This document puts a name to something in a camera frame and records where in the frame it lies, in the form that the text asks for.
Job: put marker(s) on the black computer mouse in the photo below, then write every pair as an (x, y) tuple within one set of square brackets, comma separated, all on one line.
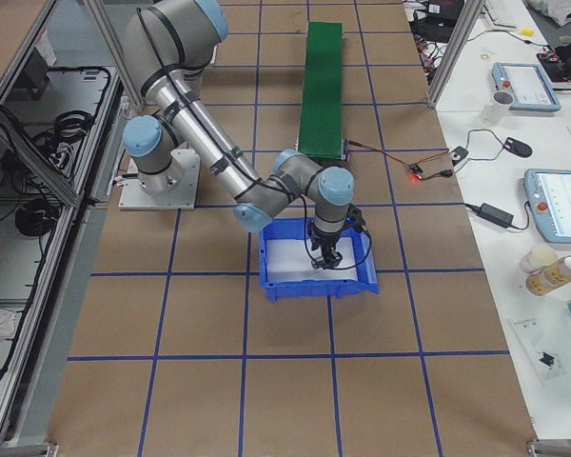
[(517, 147)]

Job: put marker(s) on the green conveyor belt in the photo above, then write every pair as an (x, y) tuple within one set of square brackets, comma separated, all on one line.
[(321, 134)]

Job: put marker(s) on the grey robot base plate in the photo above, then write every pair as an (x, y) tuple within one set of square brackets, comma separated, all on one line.
[(176, 188)]

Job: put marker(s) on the small red-lit controller board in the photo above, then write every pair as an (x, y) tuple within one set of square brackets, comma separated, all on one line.
[(415, 171)]

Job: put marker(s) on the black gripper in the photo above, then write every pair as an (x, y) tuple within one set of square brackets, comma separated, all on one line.
[(324, 239)]

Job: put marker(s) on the upper teach pendant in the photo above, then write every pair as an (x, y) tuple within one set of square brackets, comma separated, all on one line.
[(528, 85)]

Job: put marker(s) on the aluminium frame post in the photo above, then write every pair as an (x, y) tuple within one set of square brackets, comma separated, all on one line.
[(470, 13)]

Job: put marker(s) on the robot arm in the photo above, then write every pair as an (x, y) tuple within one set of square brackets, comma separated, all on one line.
[(165, 47)]

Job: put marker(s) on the white cup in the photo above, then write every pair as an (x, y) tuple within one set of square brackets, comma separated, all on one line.
[(497, 107)]

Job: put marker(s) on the teach pendant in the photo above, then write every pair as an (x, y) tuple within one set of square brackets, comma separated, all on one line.
[(549, 196), (528, 85)]

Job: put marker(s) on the black power brick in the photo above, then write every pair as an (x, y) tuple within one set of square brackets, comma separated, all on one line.
[(496, 216)]

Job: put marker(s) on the lower teach pendant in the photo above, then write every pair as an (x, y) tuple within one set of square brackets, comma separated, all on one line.
[(549, 196)]

